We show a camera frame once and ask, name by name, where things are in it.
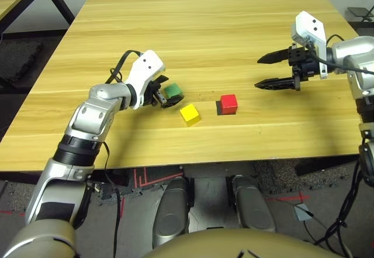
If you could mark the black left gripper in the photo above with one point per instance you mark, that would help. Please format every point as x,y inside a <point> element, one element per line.
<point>150,94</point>

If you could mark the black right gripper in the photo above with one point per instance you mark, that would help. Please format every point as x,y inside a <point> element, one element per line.
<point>305,65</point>

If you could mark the green wooden block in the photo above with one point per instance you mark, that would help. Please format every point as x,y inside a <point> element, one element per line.
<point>173,89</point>

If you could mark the yellow wooden block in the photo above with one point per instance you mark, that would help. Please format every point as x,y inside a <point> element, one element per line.
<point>190,114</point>

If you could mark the red wooden block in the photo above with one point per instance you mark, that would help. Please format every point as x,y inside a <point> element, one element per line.
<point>228,103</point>

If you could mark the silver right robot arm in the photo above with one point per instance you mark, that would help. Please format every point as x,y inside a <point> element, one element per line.
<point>356,56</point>

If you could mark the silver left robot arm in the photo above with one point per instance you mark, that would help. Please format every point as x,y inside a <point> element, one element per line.
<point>87,117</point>

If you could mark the black square marker patch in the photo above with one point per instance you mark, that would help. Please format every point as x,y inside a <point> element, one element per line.
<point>218,108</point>

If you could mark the black metal stand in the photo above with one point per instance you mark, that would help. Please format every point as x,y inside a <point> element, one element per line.
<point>360,12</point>

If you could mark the grey robot right leg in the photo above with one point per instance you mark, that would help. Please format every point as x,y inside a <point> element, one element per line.
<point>254,208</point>

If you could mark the small grey floor box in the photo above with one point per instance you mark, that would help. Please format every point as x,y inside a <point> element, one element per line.
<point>301,212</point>

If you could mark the black foam floor mat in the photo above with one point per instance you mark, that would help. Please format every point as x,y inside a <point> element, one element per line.
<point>17,60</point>

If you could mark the tan robot torso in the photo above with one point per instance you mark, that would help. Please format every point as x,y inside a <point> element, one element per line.
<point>233,244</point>

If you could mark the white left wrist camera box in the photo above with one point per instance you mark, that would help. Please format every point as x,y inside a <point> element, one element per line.
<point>146,68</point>

